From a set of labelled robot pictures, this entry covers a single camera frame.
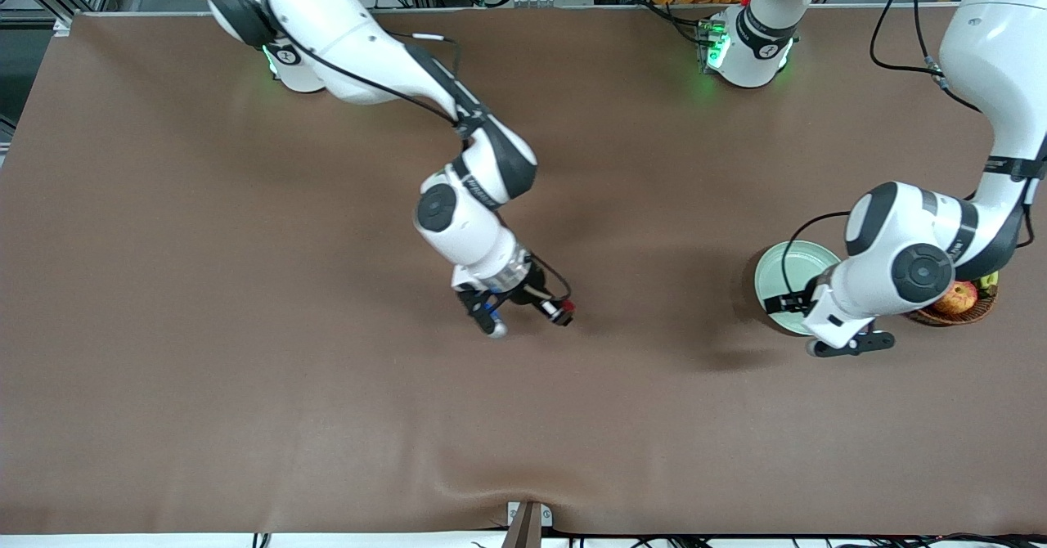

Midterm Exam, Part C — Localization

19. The red apple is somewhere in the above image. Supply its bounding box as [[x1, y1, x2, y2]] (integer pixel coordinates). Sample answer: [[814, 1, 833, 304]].
[[941, 281, 980, 315]]

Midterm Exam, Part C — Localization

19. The aluminium frame strut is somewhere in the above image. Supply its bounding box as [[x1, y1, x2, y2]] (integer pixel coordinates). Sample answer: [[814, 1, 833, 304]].
[[0, 0, 107, 38]]

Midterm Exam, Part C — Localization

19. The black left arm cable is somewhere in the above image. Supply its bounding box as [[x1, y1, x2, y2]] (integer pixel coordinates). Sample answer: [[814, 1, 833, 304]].
[[781, 0, 1036, 303]]

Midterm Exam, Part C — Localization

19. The light green plate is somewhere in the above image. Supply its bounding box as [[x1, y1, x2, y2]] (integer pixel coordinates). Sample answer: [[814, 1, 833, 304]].
[[753, 240, 845, 337]]

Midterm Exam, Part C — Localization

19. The brown wicker basket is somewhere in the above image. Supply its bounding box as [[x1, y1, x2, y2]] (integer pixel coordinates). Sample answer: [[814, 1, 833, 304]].
[[908, 282, 1000, 326]]

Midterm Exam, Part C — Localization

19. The brown table mat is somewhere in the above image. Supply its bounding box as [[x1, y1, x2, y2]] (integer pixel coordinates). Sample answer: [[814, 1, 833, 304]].
[[0, 4, 1047, 537]]

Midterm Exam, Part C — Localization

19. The metal table edge bracket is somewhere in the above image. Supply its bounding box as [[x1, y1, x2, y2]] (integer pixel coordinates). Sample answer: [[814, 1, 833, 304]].
[[501, 501, 554, 548]]

